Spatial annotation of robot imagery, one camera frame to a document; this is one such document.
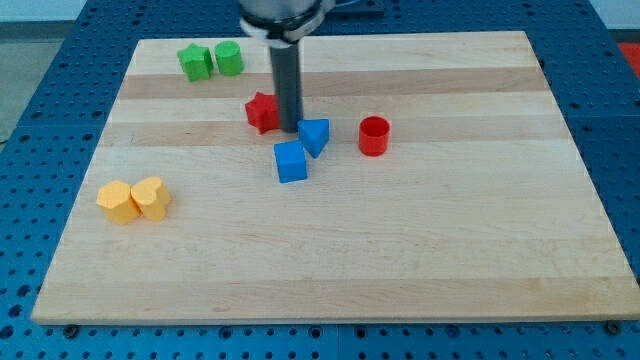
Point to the red star block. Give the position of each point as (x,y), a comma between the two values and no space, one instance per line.
(262,112)

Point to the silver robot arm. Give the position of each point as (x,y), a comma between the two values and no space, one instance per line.
(282,23)

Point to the green star block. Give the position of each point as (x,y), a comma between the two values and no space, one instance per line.
(196,62)

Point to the blue cube block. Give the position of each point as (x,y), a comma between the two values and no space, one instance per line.
(290,161)

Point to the blue triangle block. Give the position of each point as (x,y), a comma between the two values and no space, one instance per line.
(314,135)

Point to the red cylinder block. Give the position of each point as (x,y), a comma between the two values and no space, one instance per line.
(373,138)

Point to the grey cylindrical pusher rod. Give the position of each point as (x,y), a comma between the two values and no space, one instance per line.
(286,72)

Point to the wooden board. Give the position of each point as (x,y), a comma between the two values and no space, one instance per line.
(480,210)

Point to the green cylinder block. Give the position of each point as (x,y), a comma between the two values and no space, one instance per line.
(229,58)

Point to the yellow heart block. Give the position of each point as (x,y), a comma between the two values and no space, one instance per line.
(152,197)

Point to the yellow hexagon block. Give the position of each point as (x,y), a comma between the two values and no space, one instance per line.
(115,201)

